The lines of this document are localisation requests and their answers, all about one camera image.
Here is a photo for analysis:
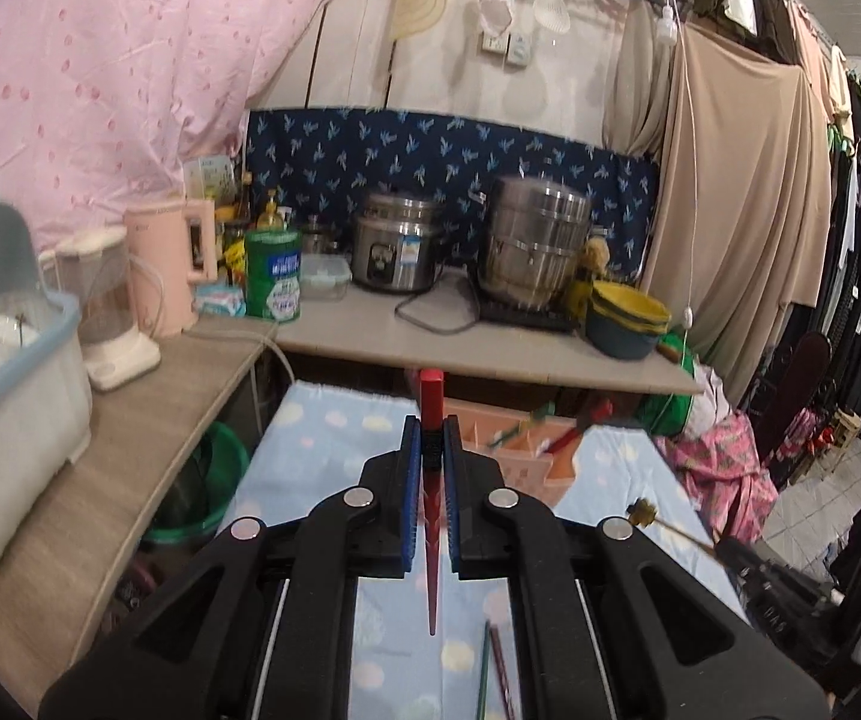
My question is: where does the steel steamer pot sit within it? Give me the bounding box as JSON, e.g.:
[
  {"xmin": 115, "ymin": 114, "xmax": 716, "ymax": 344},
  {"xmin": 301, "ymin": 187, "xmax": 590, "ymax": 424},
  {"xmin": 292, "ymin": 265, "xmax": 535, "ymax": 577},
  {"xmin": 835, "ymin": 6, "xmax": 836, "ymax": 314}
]
[{"xmin": 477, "ymin": 172, "xmax": 598, "ymax": 310}]

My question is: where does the wooden side shelf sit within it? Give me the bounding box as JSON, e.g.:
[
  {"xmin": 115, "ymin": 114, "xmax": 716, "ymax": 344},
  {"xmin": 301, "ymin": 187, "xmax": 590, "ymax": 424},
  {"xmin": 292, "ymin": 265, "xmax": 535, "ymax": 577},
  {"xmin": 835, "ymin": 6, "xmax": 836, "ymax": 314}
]
[{"xmin": 0, "ymin": 313, "xmax": 283, "ymax": 715}]

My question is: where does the green plastic basin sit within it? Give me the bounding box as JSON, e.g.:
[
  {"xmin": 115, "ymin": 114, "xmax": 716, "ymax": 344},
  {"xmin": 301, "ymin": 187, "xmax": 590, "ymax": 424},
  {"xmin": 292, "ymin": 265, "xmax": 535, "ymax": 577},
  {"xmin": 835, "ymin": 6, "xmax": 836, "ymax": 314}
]
[{"xmin": 143, "ymin": 420, "xmax": 250, "ymax": 550}]

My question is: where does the green tin can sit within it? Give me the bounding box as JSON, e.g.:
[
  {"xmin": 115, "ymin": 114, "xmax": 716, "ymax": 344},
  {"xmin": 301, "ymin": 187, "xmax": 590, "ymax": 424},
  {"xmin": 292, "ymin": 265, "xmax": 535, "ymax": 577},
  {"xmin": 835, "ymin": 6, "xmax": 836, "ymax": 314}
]
[{"xmin": 244, "ymin": 229, "xmax": 304, "ymax": 324}]

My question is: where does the pink plastic utensil basket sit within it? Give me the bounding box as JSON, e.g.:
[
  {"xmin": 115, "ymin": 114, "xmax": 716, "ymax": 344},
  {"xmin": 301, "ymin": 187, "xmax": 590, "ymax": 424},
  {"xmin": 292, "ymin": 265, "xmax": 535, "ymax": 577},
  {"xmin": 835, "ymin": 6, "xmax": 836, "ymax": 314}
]
[{"xmin": 441, "ymin": 397, "xmax": 578, "ymax": 500}]

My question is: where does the red chopstick black pattern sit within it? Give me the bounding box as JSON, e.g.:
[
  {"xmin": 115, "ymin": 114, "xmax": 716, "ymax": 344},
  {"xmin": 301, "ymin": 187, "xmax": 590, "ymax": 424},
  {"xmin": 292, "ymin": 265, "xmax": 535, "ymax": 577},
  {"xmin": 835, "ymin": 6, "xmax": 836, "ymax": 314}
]
[{"xmin": 545, "ymin": 418, "xmax": 590, "ymax": 457}]

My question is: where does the steel rice cooker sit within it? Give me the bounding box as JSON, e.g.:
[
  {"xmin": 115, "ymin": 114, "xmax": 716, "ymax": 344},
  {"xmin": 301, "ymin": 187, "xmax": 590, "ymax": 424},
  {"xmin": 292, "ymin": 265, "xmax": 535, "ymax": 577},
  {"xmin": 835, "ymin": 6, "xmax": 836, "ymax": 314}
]
[{"xmin": 350, "ymin": 190, "xmax": 444, "ymax": 295}]

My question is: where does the blue dotted tablecloth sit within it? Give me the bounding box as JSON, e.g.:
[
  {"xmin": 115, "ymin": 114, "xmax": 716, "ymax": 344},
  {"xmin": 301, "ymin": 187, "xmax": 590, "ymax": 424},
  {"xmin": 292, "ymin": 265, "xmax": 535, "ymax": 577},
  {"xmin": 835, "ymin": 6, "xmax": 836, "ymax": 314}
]
[{"xmin": 235, "ymin": 381, "xmax": 755, "ymax": 720}]

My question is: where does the pink floral curtain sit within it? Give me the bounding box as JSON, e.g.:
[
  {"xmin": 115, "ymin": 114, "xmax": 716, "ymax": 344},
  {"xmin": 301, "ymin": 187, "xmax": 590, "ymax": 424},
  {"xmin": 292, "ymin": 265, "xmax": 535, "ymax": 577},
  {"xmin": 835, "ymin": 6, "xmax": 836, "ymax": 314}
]
[{"xmin": 0, "ymin": 0, "xmax": 345, "ymax": 256}]

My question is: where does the black chair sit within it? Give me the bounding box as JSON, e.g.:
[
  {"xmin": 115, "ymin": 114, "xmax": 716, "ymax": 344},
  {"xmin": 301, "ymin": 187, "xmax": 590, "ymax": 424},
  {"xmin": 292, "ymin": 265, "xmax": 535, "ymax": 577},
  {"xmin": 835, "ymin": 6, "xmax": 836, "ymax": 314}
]
[{"xmin": 756, "ymin": 330, "xmax": 835, "ymax": 470}]

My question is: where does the stack of yellow-blue bowls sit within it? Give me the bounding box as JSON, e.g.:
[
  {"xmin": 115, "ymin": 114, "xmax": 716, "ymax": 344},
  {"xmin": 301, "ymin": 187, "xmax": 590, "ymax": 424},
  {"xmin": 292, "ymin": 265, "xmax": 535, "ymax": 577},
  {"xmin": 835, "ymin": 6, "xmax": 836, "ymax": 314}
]
[{"xmin": 584, "ymin": 280, "xmax": 673, "ymax": 361}]

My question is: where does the tissue packet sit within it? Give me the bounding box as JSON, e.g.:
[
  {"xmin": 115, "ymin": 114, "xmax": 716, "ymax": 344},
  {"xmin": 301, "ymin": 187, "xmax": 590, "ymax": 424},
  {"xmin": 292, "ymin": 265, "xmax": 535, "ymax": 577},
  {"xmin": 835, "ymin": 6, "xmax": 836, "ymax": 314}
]
[{"xmin": 193, "ymin": 281, "xmax": 249, "ymax": 320}]

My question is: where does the wall socket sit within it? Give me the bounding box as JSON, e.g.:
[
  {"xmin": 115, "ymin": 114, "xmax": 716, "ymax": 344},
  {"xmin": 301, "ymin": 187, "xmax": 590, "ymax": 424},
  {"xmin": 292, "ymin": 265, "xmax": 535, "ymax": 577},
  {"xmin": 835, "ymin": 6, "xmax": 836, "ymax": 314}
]
[{"xmin": 478, "ymin": 30, "xmax": 538, "ymax": 70}]

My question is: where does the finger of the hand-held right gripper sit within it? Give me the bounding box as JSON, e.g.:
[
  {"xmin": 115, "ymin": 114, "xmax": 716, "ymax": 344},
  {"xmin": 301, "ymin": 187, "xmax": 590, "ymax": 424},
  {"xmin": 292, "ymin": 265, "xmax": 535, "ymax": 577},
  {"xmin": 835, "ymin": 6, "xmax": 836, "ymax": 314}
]
[{"xmin": 713, "ymin": 535, "xmax": 772, "ymax": 586}]

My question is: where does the glass food container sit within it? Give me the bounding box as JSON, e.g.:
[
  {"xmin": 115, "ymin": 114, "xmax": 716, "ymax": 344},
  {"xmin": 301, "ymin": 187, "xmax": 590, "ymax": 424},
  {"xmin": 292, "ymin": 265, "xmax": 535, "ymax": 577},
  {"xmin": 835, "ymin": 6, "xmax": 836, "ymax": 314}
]
[{"xmin": 298, "ymin": 253, "xmax": 354, "ymax": 303}]

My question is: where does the white cable with switch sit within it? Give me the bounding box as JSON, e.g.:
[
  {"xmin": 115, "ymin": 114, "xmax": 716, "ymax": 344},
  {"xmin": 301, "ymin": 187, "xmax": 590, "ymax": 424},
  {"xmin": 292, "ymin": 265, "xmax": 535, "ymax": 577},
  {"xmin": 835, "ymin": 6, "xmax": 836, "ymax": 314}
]
[{"xmin": 662, "ymin": 0, "xmax": 701, "ymax": 331}]

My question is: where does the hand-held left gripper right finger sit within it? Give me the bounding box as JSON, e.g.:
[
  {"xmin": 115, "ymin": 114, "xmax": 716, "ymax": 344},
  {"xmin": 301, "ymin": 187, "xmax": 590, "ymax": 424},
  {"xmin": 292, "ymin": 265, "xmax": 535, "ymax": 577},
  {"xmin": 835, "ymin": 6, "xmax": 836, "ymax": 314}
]
[{"xmin": 441, "ymin": 415, "xmax": 830, "ymax": 720}]

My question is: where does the green white basin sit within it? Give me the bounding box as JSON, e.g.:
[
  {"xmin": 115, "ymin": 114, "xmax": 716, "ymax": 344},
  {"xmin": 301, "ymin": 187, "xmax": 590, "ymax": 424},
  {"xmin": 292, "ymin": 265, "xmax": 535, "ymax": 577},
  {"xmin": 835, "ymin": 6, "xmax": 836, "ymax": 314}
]
[{"xmin": 636, "ymin": 349, "xmax": 710, "ymax": 437}]

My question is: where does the white glass blender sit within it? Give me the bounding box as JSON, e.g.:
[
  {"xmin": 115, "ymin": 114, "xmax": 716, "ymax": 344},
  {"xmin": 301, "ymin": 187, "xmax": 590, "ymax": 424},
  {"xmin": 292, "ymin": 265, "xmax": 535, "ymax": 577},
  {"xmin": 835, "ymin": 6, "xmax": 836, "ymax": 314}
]
[{"xmin": 53, "ymin": 227, "xmax": 163, "ymax": 392}]

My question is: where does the bright red chopstick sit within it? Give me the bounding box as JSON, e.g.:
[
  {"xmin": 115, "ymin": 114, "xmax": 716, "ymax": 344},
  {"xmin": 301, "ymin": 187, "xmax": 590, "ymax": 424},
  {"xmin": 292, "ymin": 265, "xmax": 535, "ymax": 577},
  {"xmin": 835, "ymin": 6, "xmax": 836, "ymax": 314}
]
[{"xmin": 418, "ymin": 367, "xmax": 446, "ymax": 637}]

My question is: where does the thin maroon chopstick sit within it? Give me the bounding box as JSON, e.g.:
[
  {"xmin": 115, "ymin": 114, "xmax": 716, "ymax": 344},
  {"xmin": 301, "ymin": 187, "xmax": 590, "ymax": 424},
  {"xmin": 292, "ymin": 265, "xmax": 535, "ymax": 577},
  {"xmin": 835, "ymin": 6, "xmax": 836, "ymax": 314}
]
[{"xmin": 488, "ymin": 622, "xmax": 515, "ymax": 720}]

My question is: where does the pink electric kettle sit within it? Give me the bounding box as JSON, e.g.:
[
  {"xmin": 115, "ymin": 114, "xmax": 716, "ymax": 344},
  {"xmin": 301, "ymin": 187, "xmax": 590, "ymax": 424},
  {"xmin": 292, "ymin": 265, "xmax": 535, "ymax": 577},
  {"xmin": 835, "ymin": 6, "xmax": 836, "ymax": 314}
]
[{"xmin": 122, "ymin": 197, "xmax": 219, "ymax": 338}]

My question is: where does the grey back counter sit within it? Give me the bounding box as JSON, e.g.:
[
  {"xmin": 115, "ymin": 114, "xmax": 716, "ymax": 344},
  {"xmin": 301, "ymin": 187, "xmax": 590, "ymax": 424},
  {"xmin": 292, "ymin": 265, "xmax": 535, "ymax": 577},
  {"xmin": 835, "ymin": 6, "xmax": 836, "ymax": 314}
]
[{"xmin": 275, "ymin": 272, "xmax": 703, "ymax": 396}]

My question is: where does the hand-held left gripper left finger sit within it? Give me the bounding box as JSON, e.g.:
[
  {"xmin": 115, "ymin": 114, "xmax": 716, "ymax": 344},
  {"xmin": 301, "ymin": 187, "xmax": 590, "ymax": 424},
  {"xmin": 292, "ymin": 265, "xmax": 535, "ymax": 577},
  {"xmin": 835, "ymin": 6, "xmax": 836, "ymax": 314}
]
[{"xmin": 38, "ymin": 415, "xmax": 424, "ymax": 720}]

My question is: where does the white dish drainer box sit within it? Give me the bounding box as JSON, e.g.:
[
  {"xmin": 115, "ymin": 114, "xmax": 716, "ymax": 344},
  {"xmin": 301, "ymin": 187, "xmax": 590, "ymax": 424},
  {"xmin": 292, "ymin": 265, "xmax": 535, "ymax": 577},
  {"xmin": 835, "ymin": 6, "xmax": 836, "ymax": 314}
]
[{"xmin": 0, "ymin": 201, "xmax": 95, "ymax": 605}]

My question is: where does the pink floral cloth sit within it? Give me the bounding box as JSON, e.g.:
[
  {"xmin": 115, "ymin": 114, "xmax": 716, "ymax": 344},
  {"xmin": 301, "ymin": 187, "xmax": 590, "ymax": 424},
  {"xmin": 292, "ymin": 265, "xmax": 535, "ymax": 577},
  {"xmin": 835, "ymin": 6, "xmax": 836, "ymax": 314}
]
[{"xmin": 661, "ymin": 411, "xmax": 780, "ymax": 545}]

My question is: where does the brown ginger root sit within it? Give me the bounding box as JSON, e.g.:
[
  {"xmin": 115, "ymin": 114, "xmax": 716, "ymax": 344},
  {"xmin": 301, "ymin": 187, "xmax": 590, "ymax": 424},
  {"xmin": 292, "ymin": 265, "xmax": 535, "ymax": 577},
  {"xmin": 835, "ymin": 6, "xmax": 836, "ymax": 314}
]
[{"xmin": 575, "ymin": 235, "xmax": 613, "ymax": 295}]

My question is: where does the beige curtain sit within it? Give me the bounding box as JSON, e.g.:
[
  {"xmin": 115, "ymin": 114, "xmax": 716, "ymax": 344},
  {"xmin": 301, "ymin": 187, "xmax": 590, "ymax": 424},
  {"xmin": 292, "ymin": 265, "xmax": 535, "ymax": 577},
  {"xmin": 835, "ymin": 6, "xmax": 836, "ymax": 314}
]
[{"xmin": 602, "ymin": 0, "xmax": 836, "ymax": 410}]

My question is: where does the gold flower spoon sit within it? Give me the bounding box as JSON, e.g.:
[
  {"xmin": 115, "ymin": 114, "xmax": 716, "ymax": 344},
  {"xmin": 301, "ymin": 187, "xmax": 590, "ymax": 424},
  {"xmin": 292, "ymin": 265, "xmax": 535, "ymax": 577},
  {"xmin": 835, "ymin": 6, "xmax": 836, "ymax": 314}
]
[{"xmin": 625, "ymin": 499, "xmax": 724, "ymax": 560}]

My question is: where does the yellow soap bottle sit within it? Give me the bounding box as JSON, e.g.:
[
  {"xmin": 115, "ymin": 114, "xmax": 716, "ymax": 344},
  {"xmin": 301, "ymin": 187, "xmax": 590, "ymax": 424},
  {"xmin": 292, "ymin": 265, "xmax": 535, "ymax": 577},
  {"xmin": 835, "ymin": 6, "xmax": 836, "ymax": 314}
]
[{"xmin": 253, "ymin": 190, "xmax": 290, "ymax": 235}]

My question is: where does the blue leaf-print cloth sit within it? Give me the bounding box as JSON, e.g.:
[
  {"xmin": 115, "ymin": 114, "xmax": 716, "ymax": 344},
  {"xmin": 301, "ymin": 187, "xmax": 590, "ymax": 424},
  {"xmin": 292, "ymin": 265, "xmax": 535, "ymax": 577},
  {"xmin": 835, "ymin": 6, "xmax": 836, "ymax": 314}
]
[{"xmin": 242, "ymin": 109, "xmax": 662, "ymax": 290}]

